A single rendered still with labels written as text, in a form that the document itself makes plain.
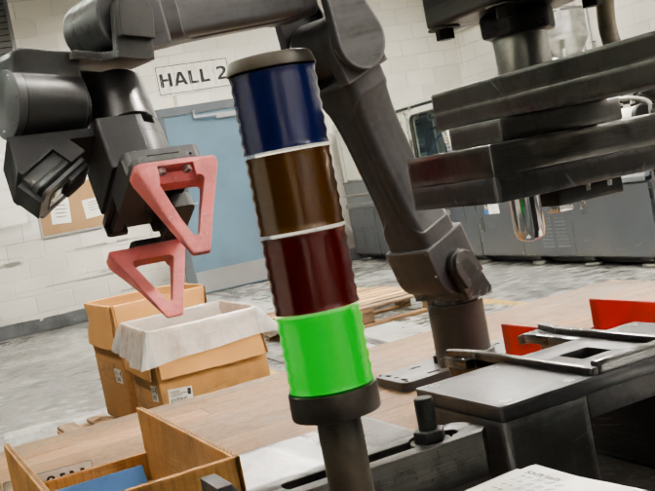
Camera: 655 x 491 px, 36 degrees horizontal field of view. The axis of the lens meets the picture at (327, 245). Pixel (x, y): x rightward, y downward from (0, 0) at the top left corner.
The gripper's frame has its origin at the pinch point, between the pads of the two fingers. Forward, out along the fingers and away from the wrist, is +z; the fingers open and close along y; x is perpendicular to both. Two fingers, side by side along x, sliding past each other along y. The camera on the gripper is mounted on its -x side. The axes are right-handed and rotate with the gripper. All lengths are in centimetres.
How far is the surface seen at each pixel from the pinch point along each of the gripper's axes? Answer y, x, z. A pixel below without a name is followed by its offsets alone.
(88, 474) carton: -17.5, -7.7, 7.8
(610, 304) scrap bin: -7.1, 45.6, 9.0
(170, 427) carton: -6.5, -3.1, 9.4
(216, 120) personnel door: -809, 446, -619
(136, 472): -10.6, -5.6, 10.9
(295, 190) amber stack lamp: 35.2, -8.6, 15.3
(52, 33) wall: -765, 278, -731
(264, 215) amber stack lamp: 33.6, -9.5, 15.4
